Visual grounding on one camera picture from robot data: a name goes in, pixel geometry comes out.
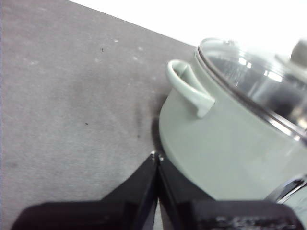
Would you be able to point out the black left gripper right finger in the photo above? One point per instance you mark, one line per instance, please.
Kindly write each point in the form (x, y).
(204, 213)

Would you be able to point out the glass lid with green knob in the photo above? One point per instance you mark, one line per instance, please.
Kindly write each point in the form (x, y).
(239, 67)

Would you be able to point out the sage green electric pot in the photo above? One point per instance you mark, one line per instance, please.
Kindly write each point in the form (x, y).
(227, 148)

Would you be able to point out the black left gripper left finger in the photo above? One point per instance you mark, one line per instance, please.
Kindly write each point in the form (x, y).
(115, 210)

